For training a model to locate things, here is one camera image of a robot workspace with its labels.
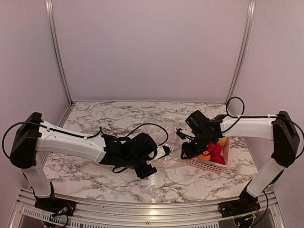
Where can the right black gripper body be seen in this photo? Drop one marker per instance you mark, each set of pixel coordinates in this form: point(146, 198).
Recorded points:
point(202, 141)

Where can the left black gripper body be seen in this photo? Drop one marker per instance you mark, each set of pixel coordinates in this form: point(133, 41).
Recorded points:
point(134, 162)

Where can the clear zip top bag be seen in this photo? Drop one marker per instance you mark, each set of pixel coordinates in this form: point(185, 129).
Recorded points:
point(162, 129)

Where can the pink plastic basket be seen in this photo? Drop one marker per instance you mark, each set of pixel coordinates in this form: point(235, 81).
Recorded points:
point(208, 165)

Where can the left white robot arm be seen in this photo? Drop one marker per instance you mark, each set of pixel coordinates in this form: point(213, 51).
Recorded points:
point(35, 135)

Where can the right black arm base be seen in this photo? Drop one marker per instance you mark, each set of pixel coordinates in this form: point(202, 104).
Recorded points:
point(237, 207)

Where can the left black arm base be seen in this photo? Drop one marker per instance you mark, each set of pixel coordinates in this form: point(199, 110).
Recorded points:
point(55, 205)

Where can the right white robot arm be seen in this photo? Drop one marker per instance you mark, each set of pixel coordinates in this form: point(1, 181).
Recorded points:
point(276, 132)

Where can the orange toy fruit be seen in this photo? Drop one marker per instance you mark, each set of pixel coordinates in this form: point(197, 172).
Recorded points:
point(204, 157)

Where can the yellow toy fruit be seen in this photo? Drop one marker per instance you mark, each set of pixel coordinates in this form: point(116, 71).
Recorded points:
point(222, 141)

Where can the bright red toy fruit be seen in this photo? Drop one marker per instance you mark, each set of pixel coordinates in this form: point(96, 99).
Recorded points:
point(214, 149)

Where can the dark red toy fruit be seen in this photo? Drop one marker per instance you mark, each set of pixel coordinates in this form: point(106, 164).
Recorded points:
point(217, 158)

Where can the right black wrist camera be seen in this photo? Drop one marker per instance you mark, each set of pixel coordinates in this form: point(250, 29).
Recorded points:
point(197, 121)

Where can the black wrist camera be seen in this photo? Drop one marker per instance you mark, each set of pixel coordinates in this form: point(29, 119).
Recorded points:
point(145, 171)
point(197, 121)

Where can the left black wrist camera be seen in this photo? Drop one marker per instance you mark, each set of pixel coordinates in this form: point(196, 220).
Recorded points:
point(145, 171)

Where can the front aluminium frame rail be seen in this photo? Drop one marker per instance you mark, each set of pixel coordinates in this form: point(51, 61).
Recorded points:
point(90, 213)

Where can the right aluminium frame post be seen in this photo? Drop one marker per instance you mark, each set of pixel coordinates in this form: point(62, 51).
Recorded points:
point(243, 48)

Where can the aluminium frame post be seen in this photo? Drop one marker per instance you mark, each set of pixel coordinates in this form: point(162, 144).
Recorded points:
point(243, 48)
point(56, 48)

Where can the left aluminium frame post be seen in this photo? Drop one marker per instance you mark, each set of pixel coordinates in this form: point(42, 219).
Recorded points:
point(56, 48)

